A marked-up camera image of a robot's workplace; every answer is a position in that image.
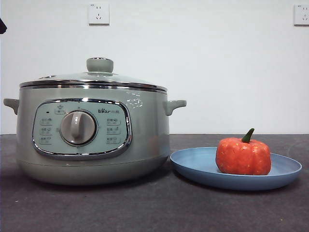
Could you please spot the blue plate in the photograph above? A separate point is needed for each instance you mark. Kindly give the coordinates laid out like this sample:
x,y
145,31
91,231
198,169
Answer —
x,y
193,166

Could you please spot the glass lid with green knob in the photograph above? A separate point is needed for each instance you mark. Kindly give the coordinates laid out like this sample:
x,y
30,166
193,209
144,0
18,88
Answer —
x,y
100,65

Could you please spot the grey steamer dial knob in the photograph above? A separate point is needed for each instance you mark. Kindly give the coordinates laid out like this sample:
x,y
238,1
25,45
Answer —
x,y
78,128

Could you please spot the white wall socket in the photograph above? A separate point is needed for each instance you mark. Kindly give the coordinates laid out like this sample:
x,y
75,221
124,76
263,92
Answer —
x,y
98,14
301,14

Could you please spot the pale green electric steamer pot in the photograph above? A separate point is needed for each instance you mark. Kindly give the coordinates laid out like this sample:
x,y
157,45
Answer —
x,y
144,140

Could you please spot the orange pumpkin with green stem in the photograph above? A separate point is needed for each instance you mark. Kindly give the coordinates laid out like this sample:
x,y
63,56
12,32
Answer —
x,y
241,157

